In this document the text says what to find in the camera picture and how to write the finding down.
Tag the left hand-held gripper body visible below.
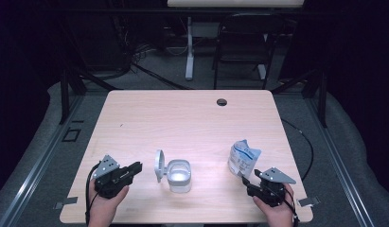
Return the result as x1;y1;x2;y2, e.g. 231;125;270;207
92;154;135;200

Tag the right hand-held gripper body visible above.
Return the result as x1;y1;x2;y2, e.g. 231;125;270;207
245;166;297;208

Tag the white and blue milk bag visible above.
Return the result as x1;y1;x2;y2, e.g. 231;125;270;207
227;139;263;179

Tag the clear jar with white lid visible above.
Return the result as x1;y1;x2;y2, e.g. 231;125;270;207
154;148;193;194

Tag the person's right hand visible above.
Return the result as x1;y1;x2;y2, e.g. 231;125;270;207
252;183;296;227

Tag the person's left hand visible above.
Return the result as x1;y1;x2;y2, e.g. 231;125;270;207
87;180;131;227

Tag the grey tape strip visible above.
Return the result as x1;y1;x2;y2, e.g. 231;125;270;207
296;196;320;208
53;196;80;211

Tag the white desk leg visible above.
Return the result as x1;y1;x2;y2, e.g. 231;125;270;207
185;16;196;81

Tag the black folding chair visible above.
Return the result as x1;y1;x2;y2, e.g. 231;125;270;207
211;12;289;91

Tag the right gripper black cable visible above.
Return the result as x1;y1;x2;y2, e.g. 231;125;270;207
280;184;301;227

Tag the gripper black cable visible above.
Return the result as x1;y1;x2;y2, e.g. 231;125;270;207
280;184;301;227
84;162;102;227

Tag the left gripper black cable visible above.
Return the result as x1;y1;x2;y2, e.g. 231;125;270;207
84;162;102;227

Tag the aluminium floor rail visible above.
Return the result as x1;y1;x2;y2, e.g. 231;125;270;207
305;97;377;227
0;94;86;227

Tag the thick black floor cable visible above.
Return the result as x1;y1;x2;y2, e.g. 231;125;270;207
131;61;190;91

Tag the black metal frame post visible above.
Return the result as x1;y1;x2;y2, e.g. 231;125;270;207
59;67;71;126
318;70;328;129

